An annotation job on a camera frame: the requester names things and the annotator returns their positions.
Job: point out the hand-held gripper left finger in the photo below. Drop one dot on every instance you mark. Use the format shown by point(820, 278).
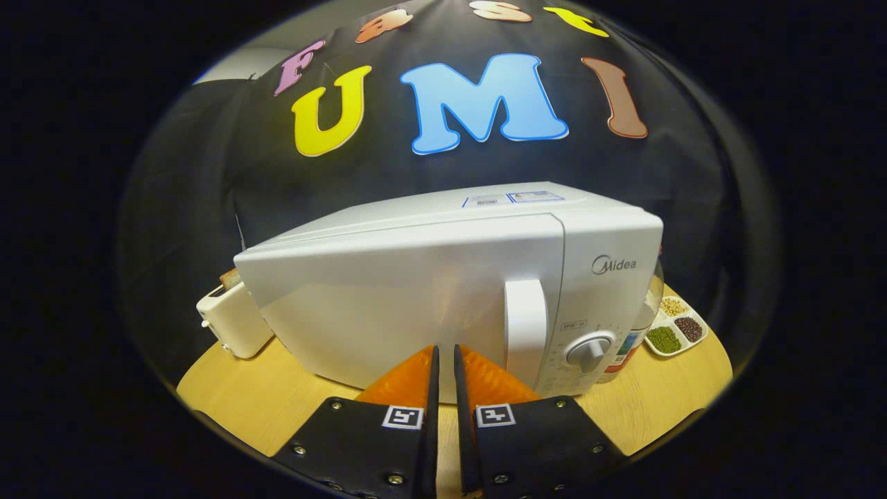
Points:
point(431, 430)

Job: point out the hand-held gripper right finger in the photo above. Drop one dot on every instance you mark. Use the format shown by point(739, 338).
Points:
point(463, 430)

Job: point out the white microwave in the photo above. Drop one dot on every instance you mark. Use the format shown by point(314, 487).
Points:
point(388, 291)

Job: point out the clear plastic water bottle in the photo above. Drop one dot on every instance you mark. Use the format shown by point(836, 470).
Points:
point(634, 343)

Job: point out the white divided bean dish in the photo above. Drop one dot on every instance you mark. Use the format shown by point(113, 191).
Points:
point(665, 339)

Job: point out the cream toaster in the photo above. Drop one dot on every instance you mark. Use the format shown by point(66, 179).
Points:
point(235, 322)

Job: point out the brown toast slice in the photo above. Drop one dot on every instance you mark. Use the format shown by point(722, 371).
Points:
point(230, 279)

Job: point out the black backdrop cloth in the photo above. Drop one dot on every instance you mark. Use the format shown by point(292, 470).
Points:
point(693, 173)

